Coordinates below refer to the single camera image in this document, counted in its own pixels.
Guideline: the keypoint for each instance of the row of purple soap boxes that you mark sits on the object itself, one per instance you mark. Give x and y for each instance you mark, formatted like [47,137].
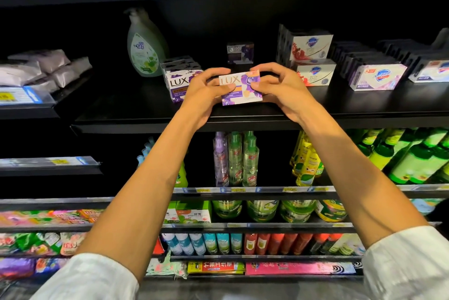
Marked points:
[240,53]

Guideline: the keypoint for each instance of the person's right hand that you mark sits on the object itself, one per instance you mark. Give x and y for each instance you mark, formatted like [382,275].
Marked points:
[286,93]

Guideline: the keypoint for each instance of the green white box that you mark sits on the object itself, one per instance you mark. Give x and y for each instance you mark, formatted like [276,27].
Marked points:
[194,215]
[172,215]

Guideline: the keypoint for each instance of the person's left forearm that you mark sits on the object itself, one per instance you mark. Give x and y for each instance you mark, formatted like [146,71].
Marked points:
[137,201]

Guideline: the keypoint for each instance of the pile of white wipe packets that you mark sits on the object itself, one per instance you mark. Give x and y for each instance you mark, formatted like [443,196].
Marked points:
[38,70]

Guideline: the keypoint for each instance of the row of white red soap boxes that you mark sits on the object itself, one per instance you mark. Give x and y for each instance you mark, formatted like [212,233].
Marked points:
[312,51]

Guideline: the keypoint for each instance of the black store shelf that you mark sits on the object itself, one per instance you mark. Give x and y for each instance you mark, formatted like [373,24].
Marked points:
[393,107]
[28,110]

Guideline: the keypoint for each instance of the pale green pump soap bottle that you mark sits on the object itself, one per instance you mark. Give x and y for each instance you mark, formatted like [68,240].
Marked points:
[146,47]

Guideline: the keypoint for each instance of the white floral wipe packet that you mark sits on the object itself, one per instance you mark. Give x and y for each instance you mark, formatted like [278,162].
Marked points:
[165,267]

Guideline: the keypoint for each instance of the yellow red packets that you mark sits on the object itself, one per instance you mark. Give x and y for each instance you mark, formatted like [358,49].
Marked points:
[216,267]

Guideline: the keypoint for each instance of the long pink packet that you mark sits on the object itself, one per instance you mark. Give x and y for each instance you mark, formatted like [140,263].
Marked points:
[298,268]

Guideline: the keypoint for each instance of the row of white pink soap boxes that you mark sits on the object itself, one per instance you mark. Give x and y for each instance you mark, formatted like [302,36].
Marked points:
[379,77]

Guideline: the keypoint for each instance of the green lidded wipe tub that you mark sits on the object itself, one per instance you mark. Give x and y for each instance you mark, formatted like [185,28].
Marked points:
[298,211]
[227,209]
[262,211]

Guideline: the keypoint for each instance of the person's right forearm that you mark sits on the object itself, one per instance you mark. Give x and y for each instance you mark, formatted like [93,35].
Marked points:
[368,184]

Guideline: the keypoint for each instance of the red snack packet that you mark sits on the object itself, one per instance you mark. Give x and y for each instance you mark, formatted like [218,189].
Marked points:
[159,247]

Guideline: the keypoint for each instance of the person's left hand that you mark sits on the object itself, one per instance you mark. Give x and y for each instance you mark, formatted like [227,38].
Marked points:
[202,98]

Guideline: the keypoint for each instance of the strip of shelf price tags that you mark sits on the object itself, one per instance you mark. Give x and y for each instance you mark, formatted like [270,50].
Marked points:
[19,95]

